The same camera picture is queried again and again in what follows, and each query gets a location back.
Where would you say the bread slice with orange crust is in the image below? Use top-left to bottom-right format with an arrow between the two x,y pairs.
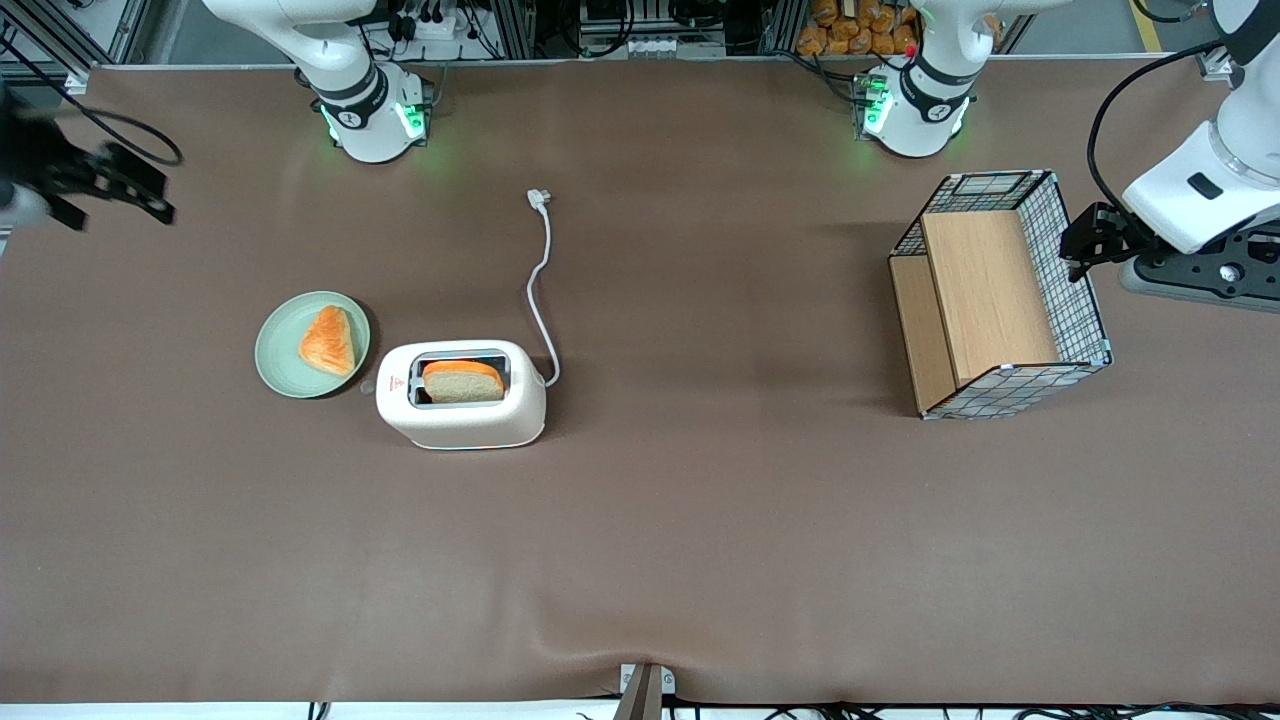
421,360 -> 506,405

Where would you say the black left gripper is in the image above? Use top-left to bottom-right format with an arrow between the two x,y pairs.
1060,200 -> 1161,285

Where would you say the white toaster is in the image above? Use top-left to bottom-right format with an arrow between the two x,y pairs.
360,340 -> 548,452

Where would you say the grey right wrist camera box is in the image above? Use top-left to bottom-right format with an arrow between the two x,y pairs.
0,183 -> 51,234

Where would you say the white power cord with plug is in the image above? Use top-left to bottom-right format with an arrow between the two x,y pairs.
526,188 -> 562,389

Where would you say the aluminium frame profile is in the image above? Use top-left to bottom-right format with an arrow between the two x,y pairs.
0,0 -> 151,73

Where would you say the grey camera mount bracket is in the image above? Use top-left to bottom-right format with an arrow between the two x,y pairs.
615,662 -> 678,720

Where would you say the pale green plate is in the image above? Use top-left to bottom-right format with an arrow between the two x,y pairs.
254,291 -> 372,400

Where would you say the white power strip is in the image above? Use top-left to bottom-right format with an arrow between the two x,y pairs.
398,8 -> 483,43

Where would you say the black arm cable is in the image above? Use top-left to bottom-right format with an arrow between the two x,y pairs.
1087,40 -> 1227,211
0,30 -> 184,168

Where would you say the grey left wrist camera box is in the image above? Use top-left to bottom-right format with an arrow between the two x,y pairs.
1118,228 -> 1280,315

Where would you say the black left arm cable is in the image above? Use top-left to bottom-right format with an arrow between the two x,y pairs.
1087,40 -> 1227,211

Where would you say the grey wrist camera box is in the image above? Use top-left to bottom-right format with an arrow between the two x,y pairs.
1118,228 -> 1280,315
0,183 -> 51,234

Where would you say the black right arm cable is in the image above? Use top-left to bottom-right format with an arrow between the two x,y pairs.
0,30 -> 184,168

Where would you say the wire basket with wooden shelves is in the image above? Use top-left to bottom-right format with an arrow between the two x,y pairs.
888,170 -> 1114,421

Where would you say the bag of orange buns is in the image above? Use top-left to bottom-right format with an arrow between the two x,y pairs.
795,0 -> 921,58

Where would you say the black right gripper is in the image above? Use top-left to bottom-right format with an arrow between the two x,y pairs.
0,90 -> 177,233

